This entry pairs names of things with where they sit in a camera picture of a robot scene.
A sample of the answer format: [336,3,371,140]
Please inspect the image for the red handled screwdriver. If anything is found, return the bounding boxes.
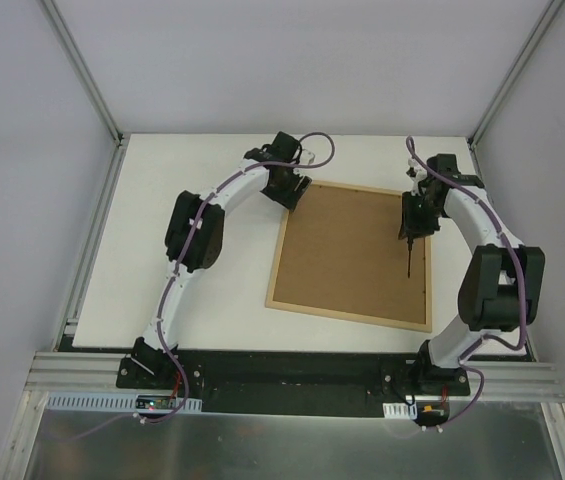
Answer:
[407,236,414,278]

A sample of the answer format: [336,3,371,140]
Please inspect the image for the wooden picture frame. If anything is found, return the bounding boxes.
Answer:
[266,182,433,333]

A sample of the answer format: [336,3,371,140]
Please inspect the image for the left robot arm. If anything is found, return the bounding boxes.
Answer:
[131,132,311,389]

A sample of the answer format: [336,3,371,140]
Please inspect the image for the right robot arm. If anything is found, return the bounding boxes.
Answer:
[398,154,545,395]

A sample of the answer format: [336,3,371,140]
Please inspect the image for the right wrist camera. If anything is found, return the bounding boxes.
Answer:
[407,158,428,196]

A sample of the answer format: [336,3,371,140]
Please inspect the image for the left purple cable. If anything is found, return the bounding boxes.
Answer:
[61,131,337,441]

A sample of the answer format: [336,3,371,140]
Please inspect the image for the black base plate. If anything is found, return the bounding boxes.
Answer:
[116,349,470,418]

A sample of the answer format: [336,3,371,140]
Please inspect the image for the right white cable duct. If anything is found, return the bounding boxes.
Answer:
[382,403,418,421]

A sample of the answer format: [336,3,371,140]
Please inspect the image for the white cable duct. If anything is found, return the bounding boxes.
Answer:
[382,403,418,421]
[46,392,203,415]

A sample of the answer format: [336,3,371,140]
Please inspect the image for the right aluminium corner post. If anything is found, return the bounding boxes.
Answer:
[467,0,565,150]

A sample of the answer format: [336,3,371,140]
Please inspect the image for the aluminium corner post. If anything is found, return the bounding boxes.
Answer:
[37,0,124,144]
[467,0,565,150]

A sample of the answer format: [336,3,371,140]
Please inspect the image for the left aluminium corner post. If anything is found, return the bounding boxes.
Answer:
[37,0,124,144]

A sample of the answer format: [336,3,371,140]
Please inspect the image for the aluminium rail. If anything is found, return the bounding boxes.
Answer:
[25,352,124,392]

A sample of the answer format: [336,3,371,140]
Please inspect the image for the left white cable duct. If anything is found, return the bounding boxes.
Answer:
[46,392,203,415]

